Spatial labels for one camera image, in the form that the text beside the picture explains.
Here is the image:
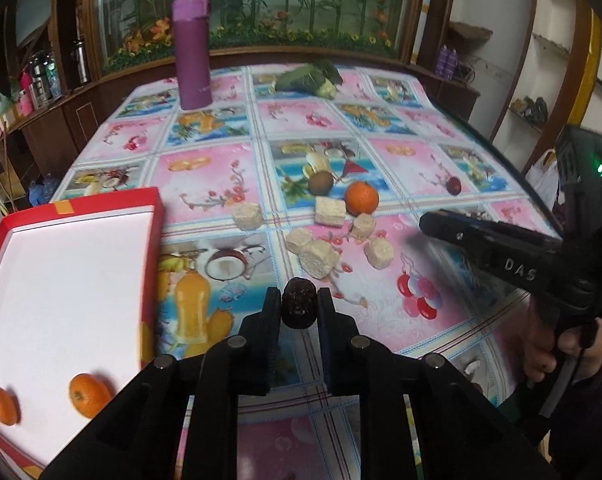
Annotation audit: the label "orange tangerine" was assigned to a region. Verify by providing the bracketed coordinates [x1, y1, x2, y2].
[0, 387, 19, 426]
[343, 181, 379, 217]
[69, 374, 112, 419]

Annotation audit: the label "red white tray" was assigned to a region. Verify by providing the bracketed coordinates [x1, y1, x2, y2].
[0, 188, 164, 479]

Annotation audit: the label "dark red date fruit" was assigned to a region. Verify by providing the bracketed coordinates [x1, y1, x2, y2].
[280, 278, 318, 330]

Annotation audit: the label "large round corn chunk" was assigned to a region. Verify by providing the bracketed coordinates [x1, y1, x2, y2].
[299, 240, 340, 280]

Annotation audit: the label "beige square corn chunk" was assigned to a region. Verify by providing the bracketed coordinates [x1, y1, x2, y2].
[314, 196, 347, 228]

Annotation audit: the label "brown kiwi fruit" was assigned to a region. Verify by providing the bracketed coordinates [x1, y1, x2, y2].
[307, 170, 335, 196]

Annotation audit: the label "small beige corn chunk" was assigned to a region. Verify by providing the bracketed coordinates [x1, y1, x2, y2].
[350, 212, 376, 240]

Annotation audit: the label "right human hand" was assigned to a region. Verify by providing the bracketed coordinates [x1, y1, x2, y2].
[523, 297, 602, 382]

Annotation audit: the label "white plastic bag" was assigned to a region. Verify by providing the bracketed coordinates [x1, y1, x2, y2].
[525, 148, 559, 209]

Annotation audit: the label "purple bottles on shelf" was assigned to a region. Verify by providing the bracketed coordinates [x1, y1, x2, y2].
[435, 46, 458, 80]

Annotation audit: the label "fruit pattern tablecloth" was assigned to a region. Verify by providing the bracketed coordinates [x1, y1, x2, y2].
[50, 62, 557, 480]

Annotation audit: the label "green leafy vegetable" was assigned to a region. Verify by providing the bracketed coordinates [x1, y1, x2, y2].
[275, 60, 343, 100]

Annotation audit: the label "flower bamboo glass panel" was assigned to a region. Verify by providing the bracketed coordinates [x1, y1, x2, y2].
[97, 0, 409, 73]

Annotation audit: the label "purple thermos bottle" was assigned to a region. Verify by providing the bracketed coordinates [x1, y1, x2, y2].
[172, 0, 212, 110]

